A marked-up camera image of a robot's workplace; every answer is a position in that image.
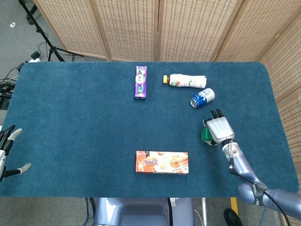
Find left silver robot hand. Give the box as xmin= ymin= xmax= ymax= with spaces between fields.
xmin=0 ymin=125 xmax=32 ymax=182

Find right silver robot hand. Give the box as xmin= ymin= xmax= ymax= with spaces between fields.
xmin=202 ymin=108 xmax=235 ymax=146

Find green yellow sponge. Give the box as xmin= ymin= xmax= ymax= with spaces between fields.
xmin=200 ymin=127 xmax=214 ymax=143

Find blue and white can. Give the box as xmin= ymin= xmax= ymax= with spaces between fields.
xmin=190 ymin=88 xmax=215 ymax=109

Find white bottle with yellow cap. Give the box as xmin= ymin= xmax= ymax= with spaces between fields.
xmin=162 ymin=73 xmax=207 ymax=89

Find orange egg roll box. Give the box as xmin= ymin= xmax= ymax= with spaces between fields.
xmin=135 ymin=151 xmax=189 ymax=175

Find metal table leg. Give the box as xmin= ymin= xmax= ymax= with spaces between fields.
xmin=201 ymin=197 xmax=208 ymax=226

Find purple toothpaste box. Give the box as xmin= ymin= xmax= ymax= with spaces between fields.
xmin=134 ymin=65 xmax=148 ymax=101

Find blue table cloth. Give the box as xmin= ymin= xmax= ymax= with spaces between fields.
xmin=0 ymin=61 xmax=300 ymax=198

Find white power strip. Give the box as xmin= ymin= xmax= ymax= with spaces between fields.
xmin=28 ymin=51 xmax=42 ymax=63

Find blue-grey robot torso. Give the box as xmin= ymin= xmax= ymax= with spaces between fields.
xmin=94 ymin=197 xmax=196 ymax=226

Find black tripod stand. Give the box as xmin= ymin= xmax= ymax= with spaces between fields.
xmin=18 ymin=0 xmax=84 ymax=62

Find black floor cables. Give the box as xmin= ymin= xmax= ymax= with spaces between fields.
xmin=0 ymin=61 xmax=30 ymax=95

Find yellow post with black foot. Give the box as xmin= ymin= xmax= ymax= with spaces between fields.
xmin=223 ymin=197 xmax=244 ymax=226

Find blue cable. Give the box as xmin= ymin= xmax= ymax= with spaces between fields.
xmin=85 ymin=197 xmax=95 ymax=226

